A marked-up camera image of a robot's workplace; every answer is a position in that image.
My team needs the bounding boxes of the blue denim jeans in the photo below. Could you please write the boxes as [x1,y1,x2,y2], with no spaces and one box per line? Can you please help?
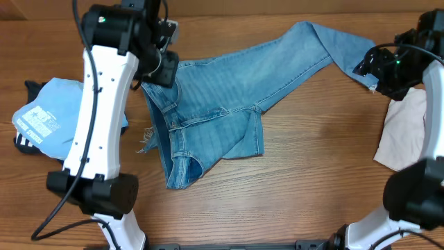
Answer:
[141,22,377,190]

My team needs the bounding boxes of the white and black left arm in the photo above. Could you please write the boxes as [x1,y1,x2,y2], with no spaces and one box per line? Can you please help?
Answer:
[46,0,179,249]

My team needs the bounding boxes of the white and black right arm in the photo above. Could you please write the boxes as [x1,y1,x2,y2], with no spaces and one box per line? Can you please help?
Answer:
[317,9,443,249]

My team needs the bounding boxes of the beige folded cloth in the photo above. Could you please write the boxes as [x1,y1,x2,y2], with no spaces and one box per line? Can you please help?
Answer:
[373,87,427,171]

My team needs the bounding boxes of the light blue printed t-shirt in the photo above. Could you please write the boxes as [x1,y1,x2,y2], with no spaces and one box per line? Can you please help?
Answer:
[11,77,129,161]

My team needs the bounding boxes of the black folded garment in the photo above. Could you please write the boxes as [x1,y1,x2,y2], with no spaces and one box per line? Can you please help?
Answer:
[12,80,128,164]

